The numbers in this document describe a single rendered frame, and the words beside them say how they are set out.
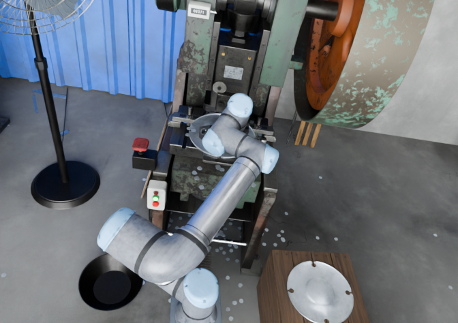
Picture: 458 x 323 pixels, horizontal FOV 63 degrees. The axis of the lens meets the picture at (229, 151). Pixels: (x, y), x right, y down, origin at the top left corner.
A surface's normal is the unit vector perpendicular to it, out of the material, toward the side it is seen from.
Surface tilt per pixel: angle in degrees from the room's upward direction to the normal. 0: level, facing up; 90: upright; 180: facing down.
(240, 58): 90
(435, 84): 90
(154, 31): 90
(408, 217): 0
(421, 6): 64
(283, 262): 0
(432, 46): 90
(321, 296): 0
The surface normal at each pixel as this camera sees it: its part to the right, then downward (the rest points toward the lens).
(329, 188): 0.15, -0.73
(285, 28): -0.05, 0.67
